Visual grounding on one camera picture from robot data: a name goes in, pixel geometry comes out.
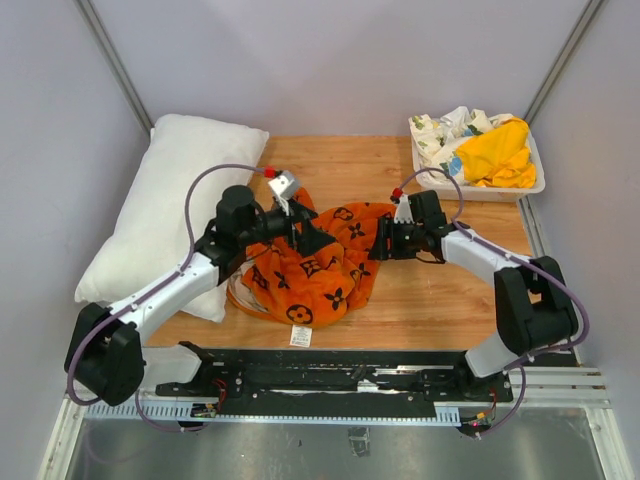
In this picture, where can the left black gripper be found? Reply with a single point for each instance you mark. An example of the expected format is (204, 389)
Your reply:
(309, 239)

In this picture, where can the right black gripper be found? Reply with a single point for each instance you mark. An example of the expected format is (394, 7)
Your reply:
(380, 250)

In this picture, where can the orange black-patterned plush pillowcase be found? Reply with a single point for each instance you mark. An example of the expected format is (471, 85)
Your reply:
(280, 285)

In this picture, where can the white plastic bin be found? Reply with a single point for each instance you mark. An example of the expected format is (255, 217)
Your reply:
(447, 191)

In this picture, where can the white pillow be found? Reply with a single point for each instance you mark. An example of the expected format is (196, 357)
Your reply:
(189, 163)

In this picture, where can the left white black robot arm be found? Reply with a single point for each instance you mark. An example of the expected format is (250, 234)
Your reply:
(107, 354)

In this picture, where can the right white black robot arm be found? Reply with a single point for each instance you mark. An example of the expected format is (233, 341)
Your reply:
(533, 308)

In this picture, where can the white pillowcase care tag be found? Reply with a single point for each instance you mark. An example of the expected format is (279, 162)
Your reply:
(301, 336)

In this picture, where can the yellow and white floral cloth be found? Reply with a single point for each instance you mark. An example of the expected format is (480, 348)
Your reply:
(475, 149)

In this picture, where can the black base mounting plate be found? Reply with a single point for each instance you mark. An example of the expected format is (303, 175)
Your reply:
(327, 376)

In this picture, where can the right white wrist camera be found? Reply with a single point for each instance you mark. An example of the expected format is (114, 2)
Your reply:
(403, 213)

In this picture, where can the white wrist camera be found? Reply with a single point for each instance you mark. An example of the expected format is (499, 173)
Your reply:
(283, 188)
(403, 213)

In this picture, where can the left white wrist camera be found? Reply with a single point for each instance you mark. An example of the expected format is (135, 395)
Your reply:
(283, 188)

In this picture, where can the grey slotted cable duct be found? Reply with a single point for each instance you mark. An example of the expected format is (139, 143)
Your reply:
(307, 411)

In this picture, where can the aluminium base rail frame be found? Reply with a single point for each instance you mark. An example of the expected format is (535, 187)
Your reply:
(542, 381)

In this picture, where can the left aluminium corner post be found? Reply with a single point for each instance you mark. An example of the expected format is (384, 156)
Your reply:
(102, 38)

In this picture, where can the aluminium corner post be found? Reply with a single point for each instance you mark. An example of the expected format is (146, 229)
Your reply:
(102, 38)
(585, 21)

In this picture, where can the right aluminium corner post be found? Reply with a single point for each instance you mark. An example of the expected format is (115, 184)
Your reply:
(585, 21)

